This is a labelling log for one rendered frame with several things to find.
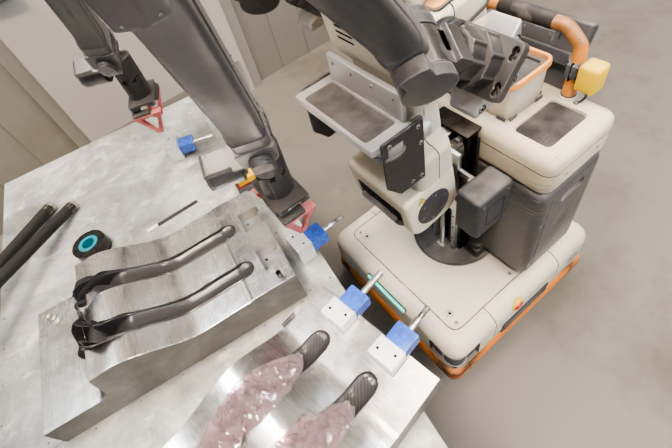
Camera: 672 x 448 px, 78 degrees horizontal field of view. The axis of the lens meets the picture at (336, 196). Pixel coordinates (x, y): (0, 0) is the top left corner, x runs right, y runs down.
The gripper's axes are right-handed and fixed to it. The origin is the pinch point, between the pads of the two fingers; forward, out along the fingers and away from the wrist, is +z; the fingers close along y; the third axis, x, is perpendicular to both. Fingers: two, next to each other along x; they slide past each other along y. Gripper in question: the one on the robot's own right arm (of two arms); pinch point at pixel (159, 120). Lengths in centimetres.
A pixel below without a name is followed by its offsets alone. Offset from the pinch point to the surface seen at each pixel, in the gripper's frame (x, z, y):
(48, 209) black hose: -36.9, 10.4, 7.0
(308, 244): 28, 7, 50
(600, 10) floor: 239, 91, -102
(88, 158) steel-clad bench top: -29.4, 13.0, -13.2
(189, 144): 4.1, 8.7, 2.3
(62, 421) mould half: -21, 6, 67
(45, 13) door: -55, 5, -118
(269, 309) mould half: 17, 9, 59
